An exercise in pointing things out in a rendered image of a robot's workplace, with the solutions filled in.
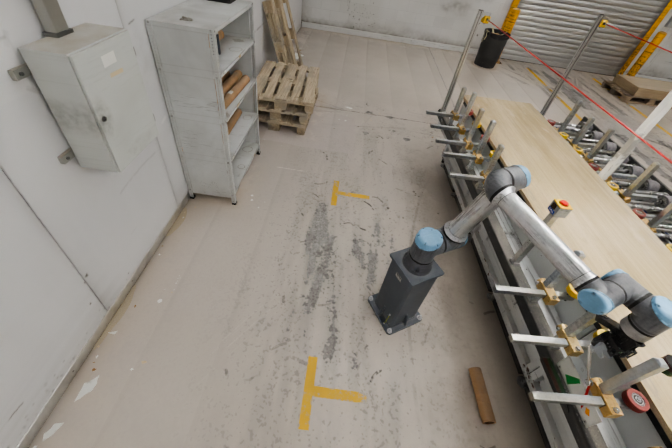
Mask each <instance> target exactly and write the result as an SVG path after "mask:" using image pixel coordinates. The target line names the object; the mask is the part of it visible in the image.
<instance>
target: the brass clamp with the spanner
mask: <svg viewBox="0 0 672 448"><path fill-rule="evenodd" d="M590 380H592V381H593V386H591V387H590V391H591V393H592V395H593V396H601V398H602V400H603V401H604V403H605V405H604V406H601V407H599V409H600V411H601V413H602V415H603V417H604V418H618V417H621V416H623V415H624V414H623V413H622V411H621V409H620V407H619V405H618V403H617V402H616V400H615V398H614V396H613V394H603V392H602V390H601V388H600V386H599V385H598V384H600V383H602V382H603V381H602V379H601V378H597V377H596V378H590ZM614 407H617V408H619V409H620V412H619V413H615V412H614V410H613V408H614Z"/></svg>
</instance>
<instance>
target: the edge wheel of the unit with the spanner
mask: <svg viewBox="0 0 672 448"><path fill-rule="evenodd" d="M621 396H622V399H623V401H624V403H625V404H626V406H627V407H628V408H630V409H631V410H632V411H634V412H636V413H643V412H646V411H648V410H649V409H650V405H649V402H648V400H647V399H646V397H645V396H644V395H643V394H642V393H640V392H639V391H637V390H635V389H632V388H630V389H627V390H625V391H623V392H622V394H621Z"/></svg>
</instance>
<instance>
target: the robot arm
mask: <svg viewBox="0 0 672 448"><path fill-rule="evenodd" d="M530 183H531V174H530V172H529V170H528V169H527V168H526V167H525V166H523V165H512V166H509V167H504V168H500V169H495V170H493V171H491V172H490V173H489V174H488V175H487V177H486V179H485V182H484V190H483V191H482V192H481V193H480V194H479V195H478V196H477V197H476V198H475V199H474V200H473V201H472V202H471V203H470V204H469V205H468V206H467V207H466V208H465V209H464V210H463V211H462V212H461V213H460V214H459V215H458V216H457V217H456V218H455V219H454V220H450V221H448V222H446V223H445V224H444V225H443V226H442V227H441V228H439V229H436V230H435V229H434V228H431V227H425V228H422V229H420V230H419V232H418V233H417V234H416V236H415V239H414V241H413V244H412V246H411V248H410V250H408V251H407V252H406V253H405V254H404V256H403V259H402V262H403V265H404V267H405V268H406V269H407V270H408V271H409V272H410V273H412V274H414V275H417V276H425V275H427V274H429V273H430V271H431V270H432V267H433V262H432V261H433V259H434V257H435V256H437V255H440V254H443V253H446V252H449V251H452V250H455V249H458V248H461V247H462V246H464V245H465V244H466V243H467V241H468V233H469V232H471V231H472V230H473V229H474V228H475V227H476V226H477V225H479V224H480V223H481V222H482V221H483V220H484V219H485V218H487V217H488V216H489V215H490V214H491V213H492V212H493V211H495V210H496V209H497V208H498V207H500V208H501V209H502V210H503V211H504V212H505V213H506V214H507V216H508V217H509V218H510V219H511V220H512V221H513V222H514V223H515V224H516V225H517V227H518V228H519V229H520V230H521V231H522V232H523V233H524V234H525V235H526V236H527V237H528V239H529V240H530V241H531V242H532V243H533V244H534V245H535V246H536V247H537V248H538V249H539V251H540V252H541V253H542V254H543V255H544V256H545V257H546V258H547V259H548V260H549V262H550V263H551V264H552V265H553V266H554V267H555V268H556V269H557V270H558V271H559V272H560V274H561V275H562V276H563V277H564V278H565V279H566V280H567V281H568V282H569V283H570V285H571V286H572V287H573V289H574V290H575V291H576V292H577V293H578V295H577V299H578V302H579V304H580V305H581V306H582V307H583V308H584V309H585V310H587V311H588V312H590V313H593V314H596V317H595V320H596V321H597V322H599V323H600V324H602V325H603V326H605V327H606V328H608V329H609V330H610V331H605V332H603V333H601V334H599V335H598V336H596V337H595V338H593V340H592V341H591V345H590V350H591V352H596V354H597V355H598V356H599V357H600V358H603V357H604V355H605V356H606V357H607V358H608V359H612V358H613V356H614V355H617V356H620V358H625V357H626V358H627V359H628V358H630V357H632V356H634V355H636V354H637V353H638V352H637V351H636V348H638V347H642V348H643V347H645V346H646V345H645V344H644V343H645V342H647V341H649V340H651V339H653V338H655V337H656V336H658V335H660V334H662V333H663V332H665V331H667V330H669V329H671V328H672V301H671V300H669V299H667V298H666V297H663V296H654V295H653V294H652V293H651V292H649V291H648V290H647V289H646V288H644V287H643V286H642V285H641V284H639V283H638V282H637V281H636V280H634V279H633V278H632V277H631V276H630V275H629V274H628V273H626V272H624V271H623V270H621V269H614V270H612V271H610V272H608V273H606V274H605V275H603V276H602V277H601V278H600V277H599V276H598V275H596V274H595V273H594V272H593V271H592V270H591V269H590V268H589V267H588V266H587V265H586V264H585V263H584V262H583V261H582V260H581V259H580V258H579V257H578V256H577V255H576V254H575V253H574V252H573V251H572V250H571V249H570V248H569V247H568V246H567V245H566V244H565V243H564V242H563V241H562V240H561V239H560V238H559V237H558V236H557V235H556V234H555V233H554V232H553V231H552V230H551V229H550V228H549V227H548V226H547V225H546V224H545V223H544V222H543V221H542V220H541V218H540V217H539V216H538V215H537V214H536V213H535V212H534V211H533V210H532V209H531V208H530V207H529V206H528V205H527V204H526V203H525V202H524V201H523V200H522V199H521V198H520V197H519V196H518V195H517V194H516V192H517V191H519V190H520V189H524V188H526V187H527V186H529V184H530ZM622 304H623V305H624V306H625V307H627V308H628V309H629V310H630V311H631V313H630V314H628V315H627V316H625V317H624V318H622V319H621V320H620V324H619V323H618V322H616V321H614V320H613V319H611V318H610V317H608V316H606V315H603V314H605V313H608V312H611V311H612V310H613V309H615V308H616V307H618V306H620V305H622ZM603 353H604V355H603ZM633 353H634V354H633ZM631 354H632V355H631ZM629 355H630V356H629Z"/></svg>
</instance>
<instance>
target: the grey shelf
mask: <svg viewBox="0 0 672 448"><path fill-rule="evenodd" d="M251 13H252V14H251ZM182 15H183V16H184V17H185V16H186V17H189V18H192V19H193V21H183V20H179V19H180V18H182ZM249 16H250V25H249ZM251 16H252V17H251ZM251 18H252V19H251ZM144 20H145V23H146V27H147V31H148V35H149V39H150V43H151V47H152V51H153V54H154V58H155V62H156V66H157V70H158V74H159V78H160V82H161V85H162V89H163V93H164V97H165V101H166V105H167V109H168V113H169V116H170V120H171V124H172V128H173V132H174V136H175V140H176V144H177V147H178V151H179V155H180V159H181V163H182V167H183V171H184V175H185V178H186V182H187V186H188V190H189V194H190V198H191V199H194V198H195V197H196V195H194V194H193V193H199V194H205V195H212V196H219V197H226V198H231V200H232V205H236V204H237V199H236V192H237V190H238V188H239V185H240V182H241V180H242V178H243V177H244V176H245V174H246V172H247V170H248V168H249V166H250V164H251V162H252V160H253V158H254V156H255V154H257V155H260V153H261V151H260V137H259V117H258V96H257V76H256V55H255V34H254V14H253V2H249V1H243V0H236V1H234V2H233V3H231V4H227V3H221V2H215V1H208V0H187V1H185V2H183V3H180V4H178V5H176V6H174V7H171V8H169V9H167V10H165V11H163V12H160V13H158V14H156V15H154V16H151V17H149V18H147V19H144ZM251 21H252V22H251ZM220 30H222V31H223V32H224V38H223V39H222V40H220V49H221V54H220V55H219V54H218V46H217V38H216V33H217V32H218V31H220ZM252 31H253V32H252ZM252 33H253V34H252ZM250 34H251V39H250ZM208 35H209V40H208ZM211 38H212V39H211ZM252 38H253V39H252ZM209 42H210V47H209ZM212 44H213V45H212ZM212 47H213V48H212ZM213 51H214V52H213ZM251 51H252V60H251ZM213 54H214V55H213ZM253 54H254V55H253ZM253 56H254V57H253ZM253 58H254V59H253ZM252 69H253V77H252ZM254 69H255V70H254ZM235 70H240V71H241V72H242V76H243V75H248V76H249V78H250V82H249V83H248V84H247V85H246V86H245V88H244V89H243V90H242V91H241V92H240V93H239V95H238V96H237V97H236V98H235V99H234V100H233V102H232V103H231V104H230V105H229V106H228V107H227V109H226V110H225V102H224V94H223V86H222V77H223V76H224V75H225V74H226V73H227V72H228V71H229V72H230V75H231V74H232V73H233V72H234V71H235ZM254 71H255V72H254ZM254 73H255V74H254ZM254 75H255V76H254ZM254 77H255V78H254ZM214 79H215V82H214ZM217 80H218V81H217ZM217 83H218V84H217ZM215 85H216V89H215ZM253 87H254V95H253ZM218 91H219V92H218ZM216 92H217V96H216ZM219 96H220V97H219ZM255 96H256V97H255ZM219 99H220V100H219ZM217 100H218V103H217ZM220 104H221V105H220ZM254 104H255V112H254ZM218 107H219V111H218ZM256 107H257V108H256ZM237 108H239V109H241V111H242V114H241V116H240V118H239V119H238V121H237V122H236V124H235V126H234V127H233V129H232V131H231V132H230V134H229V135H228V127H227V122H228V121H229V119H230V118H231V117H232V115H233V114H234V112H235V111H236V109H237ZM221 111H222V112H221ZM256 112H257V113H256ZM255 122H256V129H255ZM257 127H258V128H257ZM221 128H222V129H221ZM221 130H222V132H221ZM224 132H225V133H224ZM224 134H225V135H224ZM222 135H223V139H222ZM224 136H225V137H224ZM256 140H257V143H256ZM223 143H224V144H223ZM182 149H183V151H182ZM256 152H257V153H256ZM192 190H193V191H192Z"/></svg>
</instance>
